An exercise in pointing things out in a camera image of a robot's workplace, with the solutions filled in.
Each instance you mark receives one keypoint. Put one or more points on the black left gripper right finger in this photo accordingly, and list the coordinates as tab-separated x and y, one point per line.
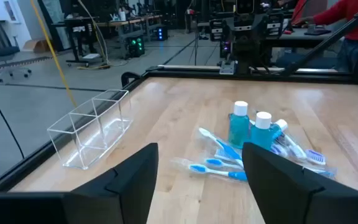
278	186

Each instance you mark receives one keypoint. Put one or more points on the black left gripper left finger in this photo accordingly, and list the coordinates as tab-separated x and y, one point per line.
129	186

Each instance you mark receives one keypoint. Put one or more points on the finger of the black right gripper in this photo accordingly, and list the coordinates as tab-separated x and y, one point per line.
274	26
216	30

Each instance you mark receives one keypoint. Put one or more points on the blue white toothbrush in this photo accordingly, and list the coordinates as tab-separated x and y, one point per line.
221	154
204	169
214	162
225	146

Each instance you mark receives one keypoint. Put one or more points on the dark office desk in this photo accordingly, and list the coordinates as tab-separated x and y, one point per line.
300	37

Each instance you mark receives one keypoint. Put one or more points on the computer tower blue lights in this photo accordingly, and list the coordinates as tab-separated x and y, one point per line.
162	33

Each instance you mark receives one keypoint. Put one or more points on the person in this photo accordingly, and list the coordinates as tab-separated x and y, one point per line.
346	18

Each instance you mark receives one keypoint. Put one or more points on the computer tower green lights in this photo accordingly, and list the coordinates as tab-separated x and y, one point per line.
135	46

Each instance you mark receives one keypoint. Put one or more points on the long wooden workbench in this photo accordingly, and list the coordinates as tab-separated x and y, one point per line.
129	22

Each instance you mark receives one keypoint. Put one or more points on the black rolling desk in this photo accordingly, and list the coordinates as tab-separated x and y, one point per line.
79	28

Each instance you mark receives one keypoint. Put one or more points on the brown cardboard box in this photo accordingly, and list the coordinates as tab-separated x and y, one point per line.
37	46

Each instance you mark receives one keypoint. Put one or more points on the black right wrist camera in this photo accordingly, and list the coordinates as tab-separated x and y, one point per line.
245	6

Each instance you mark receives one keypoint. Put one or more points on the framed wall poster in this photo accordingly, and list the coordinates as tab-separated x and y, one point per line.
11	11

